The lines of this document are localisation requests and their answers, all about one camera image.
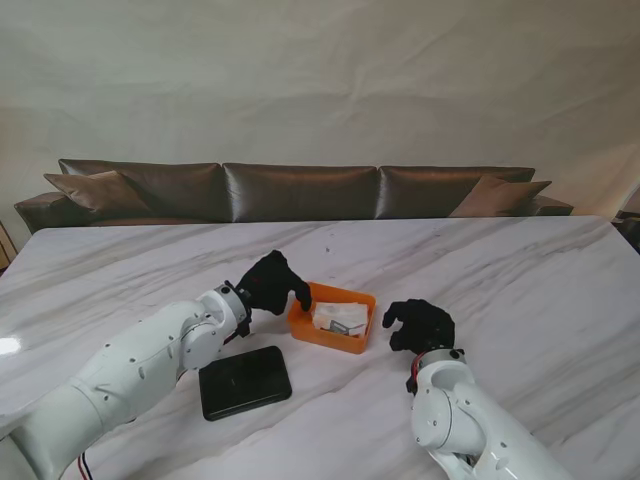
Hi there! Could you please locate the orange tissue box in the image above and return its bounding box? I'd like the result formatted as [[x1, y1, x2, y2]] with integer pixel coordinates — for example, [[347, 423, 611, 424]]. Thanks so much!
[[287, 281, 377, 356]]

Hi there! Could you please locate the brown leather sofa back cushion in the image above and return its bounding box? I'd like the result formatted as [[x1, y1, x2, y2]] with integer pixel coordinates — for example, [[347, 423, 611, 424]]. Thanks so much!
[[222, 162, 380, 223], [58, 158, 224, 221], [378, 165, 536, 220]]

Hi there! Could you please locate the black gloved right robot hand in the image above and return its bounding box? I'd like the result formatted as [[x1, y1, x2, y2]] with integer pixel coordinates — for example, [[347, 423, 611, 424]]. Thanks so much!
[[382, 298, 457, 354]]

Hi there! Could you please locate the wooden furniture piece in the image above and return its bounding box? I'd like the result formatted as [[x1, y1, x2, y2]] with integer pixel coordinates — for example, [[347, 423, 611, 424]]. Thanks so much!
[[0, 219, 14, 271]]

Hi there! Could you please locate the black tissue box base lid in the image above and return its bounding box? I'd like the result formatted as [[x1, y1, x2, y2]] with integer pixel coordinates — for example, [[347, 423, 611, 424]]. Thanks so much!
[[198, 345, 293, 422]]

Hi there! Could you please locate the brown leather sofa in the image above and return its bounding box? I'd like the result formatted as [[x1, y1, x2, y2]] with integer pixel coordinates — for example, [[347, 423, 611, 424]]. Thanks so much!
[[13, 158, 575, 235]]

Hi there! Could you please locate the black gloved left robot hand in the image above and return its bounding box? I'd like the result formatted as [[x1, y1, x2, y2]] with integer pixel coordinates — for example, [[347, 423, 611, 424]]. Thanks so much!
[[234, 249, 315, 317]]

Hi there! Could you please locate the red black left arm cable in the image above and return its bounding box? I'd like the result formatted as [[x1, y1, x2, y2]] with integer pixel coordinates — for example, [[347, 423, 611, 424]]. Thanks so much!
[[74, 449, 96, 480]]

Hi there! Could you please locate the brown throw pillow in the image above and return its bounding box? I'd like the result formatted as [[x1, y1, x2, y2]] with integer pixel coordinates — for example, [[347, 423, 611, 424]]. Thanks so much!
[[43, 169, 151, 217], [449, 175, 553, 218]]

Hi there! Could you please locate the white tissue pack green label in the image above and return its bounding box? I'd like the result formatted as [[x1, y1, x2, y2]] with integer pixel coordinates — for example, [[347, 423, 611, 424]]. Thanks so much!
[[312, 299, 372, 339]]

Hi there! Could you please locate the dark background object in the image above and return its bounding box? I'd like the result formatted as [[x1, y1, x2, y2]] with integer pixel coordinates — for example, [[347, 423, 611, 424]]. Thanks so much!
[[612, 209, 640, 251]]

